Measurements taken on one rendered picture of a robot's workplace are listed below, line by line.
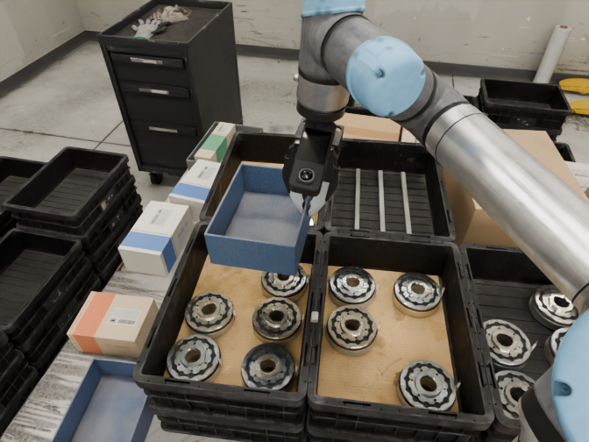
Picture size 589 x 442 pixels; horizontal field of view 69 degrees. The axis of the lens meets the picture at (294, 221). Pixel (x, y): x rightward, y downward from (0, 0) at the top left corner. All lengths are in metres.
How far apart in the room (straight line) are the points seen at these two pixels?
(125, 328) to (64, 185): 1.10
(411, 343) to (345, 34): 0.64
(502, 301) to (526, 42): 3.26
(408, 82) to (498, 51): 3.66
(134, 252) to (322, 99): 0.76
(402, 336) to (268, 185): 0.42
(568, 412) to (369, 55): 0.35
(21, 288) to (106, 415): 0.90
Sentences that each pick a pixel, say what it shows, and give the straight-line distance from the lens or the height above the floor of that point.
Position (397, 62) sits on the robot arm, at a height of 1.44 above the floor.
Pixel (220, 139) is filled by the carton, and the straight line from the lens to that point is 1.61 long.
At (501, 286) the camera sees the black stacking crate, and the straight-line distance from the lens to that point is 1.11.
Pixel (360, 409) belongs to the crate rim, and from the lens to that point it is 0.75.
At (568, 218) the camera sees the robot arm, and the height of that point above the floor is 1.35.
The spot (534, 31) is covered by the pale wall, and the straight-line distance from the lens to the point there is 4.13.
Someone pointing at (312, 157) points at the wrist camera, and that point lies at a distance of 0.61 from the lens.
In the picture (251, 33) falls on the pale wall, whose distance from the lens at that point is 4.25.
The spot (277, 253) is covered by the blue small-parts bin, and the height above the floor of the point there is 1.12.
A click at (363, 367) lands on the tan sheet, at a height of 0.83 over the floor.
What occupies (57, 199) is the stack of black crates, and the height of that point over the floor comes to 0.49.
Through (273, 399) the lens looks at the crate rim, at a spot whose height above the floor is 0.93.
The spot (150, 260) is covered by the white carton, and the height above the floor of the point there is 0.76.
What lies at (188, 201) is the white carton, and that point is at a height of 0.78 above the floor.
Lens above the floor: 1.62
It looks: 43 degrees down
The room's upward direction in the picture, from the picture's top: straight up
